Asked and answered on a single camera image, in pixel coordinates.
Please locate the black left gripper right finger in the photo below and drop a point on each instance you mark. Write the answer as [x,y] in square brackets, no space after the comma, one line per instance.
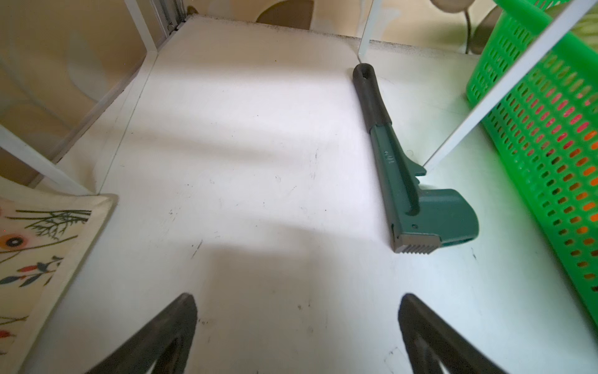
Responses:
[433,346]

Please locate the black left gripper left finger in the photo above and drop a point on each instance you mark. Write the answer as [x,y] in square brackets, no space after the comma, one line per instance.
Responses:
[161,346]

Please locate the cream floral tote bag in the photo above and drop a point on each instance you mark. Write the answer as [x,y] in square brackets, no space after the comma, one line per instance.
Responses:
[44,239]

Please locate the green vegetable basket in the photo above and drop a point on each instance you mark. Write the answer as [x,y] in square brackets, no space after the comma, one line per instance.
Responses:
[545,131]

